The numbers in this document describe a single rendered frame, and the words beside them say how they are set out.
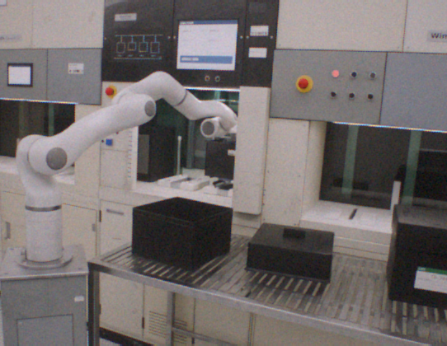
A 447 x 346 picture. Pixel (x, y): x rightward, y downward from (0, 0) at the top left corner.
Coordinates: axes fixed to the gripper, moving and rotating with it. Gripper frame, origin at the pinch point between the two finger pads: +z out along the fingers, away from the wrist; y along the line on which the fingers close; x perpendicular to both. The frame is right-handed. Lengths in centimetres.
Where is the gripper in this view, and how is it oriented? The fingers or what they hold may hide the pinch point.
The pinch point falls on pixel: (234, 126)
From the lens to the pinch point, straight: 216.6
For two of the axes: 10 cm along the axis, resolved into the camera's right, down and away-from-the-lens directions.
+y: 9.2, 1.3, -3.8
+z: 3.9, -1.2, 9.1
